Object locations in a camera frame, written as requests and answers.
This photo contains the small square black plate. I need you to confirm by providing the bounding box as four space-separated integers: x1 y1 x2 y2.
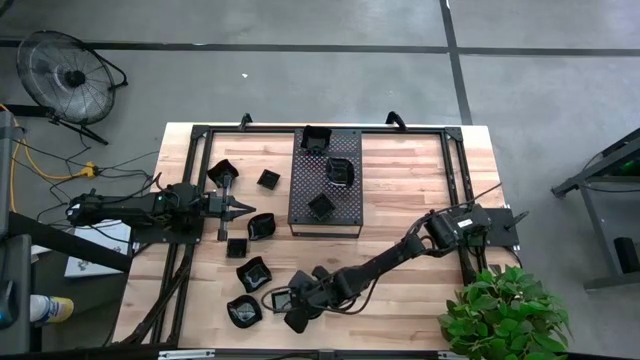
307 192 337 222
271 288 297 314
256 168 282 192

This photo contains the grey equipment cabinet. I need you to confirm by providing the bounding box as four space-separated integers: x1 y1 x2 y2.
0 110 36 357

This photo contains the black floor cable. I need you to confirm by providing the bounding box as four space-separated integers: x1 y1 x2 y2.
22 134 161 221

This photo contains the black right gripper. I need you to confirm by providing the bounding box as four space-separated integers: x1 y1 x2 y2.
283 267 346 335

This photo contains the black support beam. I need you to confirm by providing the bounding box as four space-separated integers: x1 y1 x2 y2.
7 212 134 275

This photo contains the black aluminium table frame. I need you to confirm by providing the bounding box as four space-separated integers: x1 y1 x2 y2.
115 123 476 349

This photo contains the small black cup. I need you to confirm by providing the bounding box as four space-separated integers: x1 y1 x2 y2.
225 237 249 260

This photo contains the black metal cart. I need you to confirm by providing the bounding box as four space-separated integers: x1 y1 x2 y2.
550 127 640 292

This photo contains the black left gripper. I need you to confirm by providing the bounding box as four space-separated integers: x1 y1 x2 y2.
202 172 257 242

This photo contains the white and yellow bottle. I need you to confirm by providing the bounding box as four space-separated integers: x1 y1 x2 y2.
28 294 76 325

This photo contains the white printed box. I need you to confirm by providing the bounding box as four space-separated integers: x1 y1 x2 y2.
63 219 134 279

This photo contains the large green potted plant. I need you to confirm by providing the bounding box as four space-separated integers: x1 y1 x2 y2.
438 264 575 360

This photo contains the black floor fan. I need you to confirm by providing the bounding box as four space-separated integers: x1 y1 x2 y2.
15 29 130 147

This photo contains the black perforated metal rack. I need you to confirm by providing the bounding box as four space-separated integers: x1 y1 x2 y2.
287 128 365 240

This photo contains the yellow cable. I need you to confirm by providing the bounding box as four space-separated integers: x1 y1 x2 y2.
8 102 99 214

